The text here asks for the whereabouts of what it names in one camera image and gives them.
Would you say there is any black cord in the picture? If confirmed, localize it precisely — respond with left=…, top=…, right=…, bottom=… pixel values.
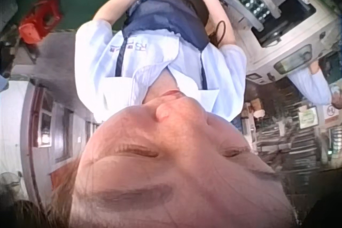
left=207, top=19, right=228, bottom=48

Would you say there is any red framed door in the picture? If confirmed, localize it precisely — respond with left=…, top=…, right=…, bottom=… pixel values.
left=28, top=83, right=79, bottom=165

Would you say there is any red plastic stool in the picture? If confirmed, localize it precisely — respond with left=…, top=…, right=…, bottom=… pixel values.
left=18, top=0, right=64, bottom=45

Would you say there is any red white sign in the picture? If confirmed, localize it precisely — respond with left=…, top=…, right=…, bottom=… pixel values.
left=324, top=103, right=342, bottom=125

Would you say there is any cluttered storage shelf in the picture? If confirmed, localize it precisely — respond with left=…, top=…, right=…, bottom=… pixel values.
left=240, top=78, right=342, bottom=164

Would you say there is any white machine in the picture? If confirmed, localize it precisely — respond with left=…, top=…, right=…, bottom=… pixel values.
left=208, top=0, right=342, bottom=81

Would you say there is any green white sign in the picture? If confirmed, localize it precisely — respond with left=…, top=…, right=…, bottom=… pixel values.
left=297, top=106, right=319, bottom=130

